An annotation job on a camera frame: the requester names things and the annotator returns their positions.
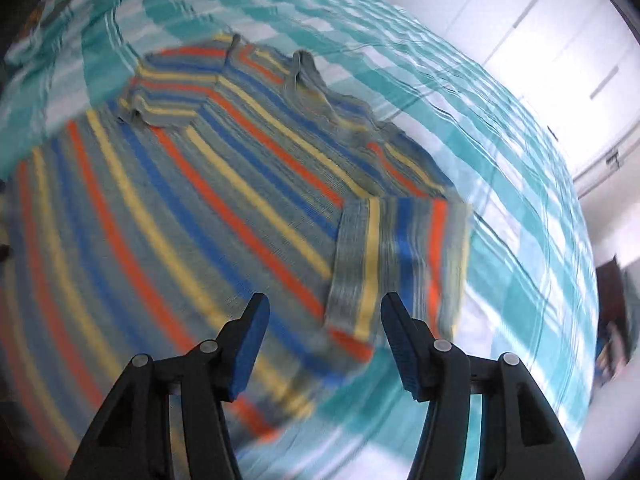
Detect clothes hanging on wall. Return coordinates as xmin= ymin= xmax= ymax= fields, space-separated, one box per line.
xmin=590 ymin=255 xmax=640 ymax=401

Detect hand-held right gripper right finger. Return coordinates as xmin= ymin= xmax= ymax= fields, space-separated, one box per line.
xmin=382 ymin=292 xmax=586 ymax=480

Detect teal checked bed sheet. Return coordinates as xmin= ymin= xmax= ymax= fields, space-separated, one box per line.
xmin=0 ymin=0 xmax=601 ymax=480

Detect striped multicolour sock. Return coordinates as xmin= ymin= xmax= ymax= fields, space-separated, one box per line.
xmin=0 ymin=32 xmax=473 ymax=463

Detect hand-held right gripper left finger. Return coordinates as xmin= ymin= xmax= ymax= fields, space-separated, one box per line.
xmin=65 ymin=293 xmax=271 ymax=480

